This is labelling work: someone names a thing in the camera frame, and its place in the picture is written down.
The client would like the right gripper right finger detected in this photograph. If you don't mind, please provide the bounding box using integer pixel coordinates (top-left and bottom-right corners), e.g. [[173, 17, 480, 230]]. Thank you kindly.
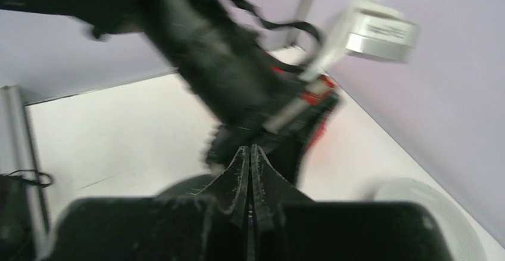
[[251, 145, 452, 260]]

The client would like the red plastic bin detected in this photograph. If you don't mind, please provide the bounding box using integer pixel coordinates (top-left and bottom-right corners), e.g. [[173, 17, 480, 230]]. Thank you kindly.
[[263, 74, 339, 152]]

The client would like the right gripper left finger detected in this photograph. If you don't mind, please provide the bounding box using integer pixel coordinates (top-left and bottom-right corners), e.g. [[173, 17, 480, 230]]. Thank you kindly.
[[38, 147, 250, 260]]

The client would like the white perforated spool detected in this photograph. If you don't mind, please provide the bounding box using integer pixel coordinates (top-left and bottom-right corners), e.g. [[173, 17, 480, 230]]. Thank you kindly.
[[364, 178, 488, 261]]

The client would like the dark grey spool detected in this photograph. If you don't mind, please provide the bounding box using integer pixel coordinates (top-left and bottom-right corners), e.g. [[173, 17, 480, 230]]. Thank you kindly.
[[155, 174, 216, 199]]

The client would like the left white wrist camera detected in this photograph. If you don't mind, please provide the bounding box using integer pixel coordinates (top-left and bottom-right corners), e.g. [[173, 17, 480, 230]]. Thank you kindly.
[[264, 0, 421, 133]]

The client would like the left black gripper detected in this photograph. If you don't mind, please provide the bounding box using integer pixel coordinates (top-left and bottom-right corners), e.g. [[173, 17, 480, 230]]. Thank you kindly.
[[205, 74, 339, 184]]

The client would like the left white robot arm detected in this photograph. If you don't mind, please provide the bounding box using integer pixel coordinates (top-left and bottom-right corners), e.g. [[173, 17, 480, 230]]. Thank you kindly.
[[1, 0, 338, 183]]

